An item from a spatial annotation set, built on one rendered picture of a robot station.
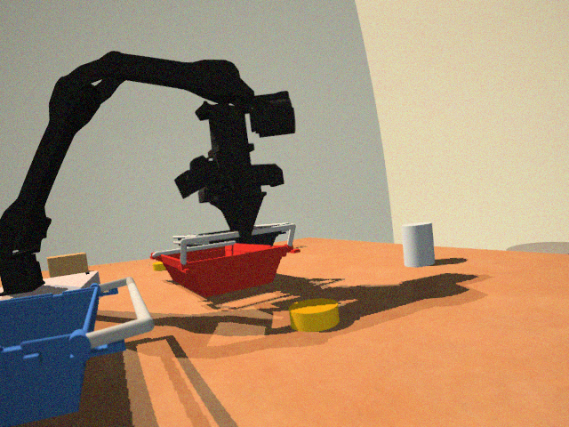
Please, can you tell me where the grey cylinder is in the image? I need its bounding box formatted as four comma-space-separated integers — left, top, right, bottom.
401, 222, 435, 268

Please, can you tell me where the red plastic tray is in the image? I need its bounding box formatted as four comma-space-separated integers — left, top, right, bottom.
150, 244, 301, 298

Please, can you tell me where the yellow short cylinder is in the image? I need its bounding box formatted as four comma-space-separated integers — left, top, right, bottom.
289, 298, 340, 332
152, 262, 166, 271

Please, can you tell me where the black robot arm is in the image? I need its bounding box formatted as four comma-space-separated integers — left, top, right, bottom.
0, 51, 296, 296

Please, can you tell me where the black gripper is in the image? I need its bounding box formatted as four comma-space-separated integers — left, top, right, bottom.
198, 136, 285, 244

